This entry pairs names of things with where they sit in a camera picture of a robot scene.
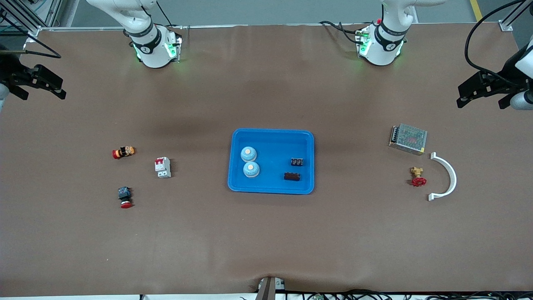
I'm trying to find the metal mesh power supply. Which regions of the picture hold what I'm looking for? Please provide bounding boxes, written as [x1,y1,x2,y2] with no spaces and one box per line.
[389,123,428,156]

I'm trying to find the orange emergency stop button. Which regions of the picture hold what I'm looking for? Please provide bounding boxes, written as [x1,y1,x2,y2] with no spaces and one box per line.
[112,146,136,160]

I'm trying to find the blue black emergency stop button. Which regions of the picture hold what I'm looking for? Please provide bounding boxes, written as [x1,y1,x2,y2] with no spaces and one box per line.
[118,187,134,209]

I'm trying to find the white red circuit breaker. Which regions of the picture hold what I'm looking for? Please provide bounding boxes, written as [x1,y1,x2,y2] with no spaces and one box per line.
[154,157,172,179]

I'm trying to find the blue plastic tray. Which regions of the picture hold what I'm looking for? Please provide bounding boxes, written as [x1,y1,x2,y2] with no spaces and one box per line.
[227,128,315,195]

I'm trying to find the brown table mat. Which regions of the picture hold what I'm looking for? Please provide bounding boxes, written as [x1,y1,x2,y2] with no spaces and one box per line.
[0,23,533,297]

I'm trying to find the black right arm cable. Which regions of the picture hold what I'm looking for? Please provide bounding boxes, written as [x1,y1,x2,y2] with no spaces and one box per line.
[0,8,62,59]

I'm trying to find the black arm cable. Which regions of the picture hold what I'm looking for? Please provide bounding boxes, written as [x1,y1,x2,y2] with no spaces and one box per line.
[465,0,533,80]
[0,8,62,59]

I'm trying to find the aluminium frame post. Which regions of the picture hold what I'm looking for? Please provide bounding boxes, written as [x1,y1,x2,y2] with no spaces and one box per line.
[499,0,533,32]
[0,0,63,42]

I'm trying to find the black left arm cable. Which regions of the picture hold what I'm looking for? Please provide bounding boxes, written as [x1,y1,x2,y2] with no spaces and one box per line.
[465,0,533,80]

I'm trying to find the white curved plastic bracket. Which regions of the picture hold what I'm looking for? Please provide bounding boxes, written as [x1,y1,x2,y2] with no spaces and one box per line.
[428,152,457,202]

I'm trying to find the brass valve red handle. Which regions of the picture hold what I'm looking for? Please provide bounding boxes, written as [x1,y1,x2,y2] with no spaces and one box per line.
[410,167,427,187]

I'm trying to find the black base cables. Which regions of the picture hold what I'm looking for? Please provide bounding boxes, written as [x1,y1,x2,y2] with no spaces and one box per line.
[319,20,363,44]

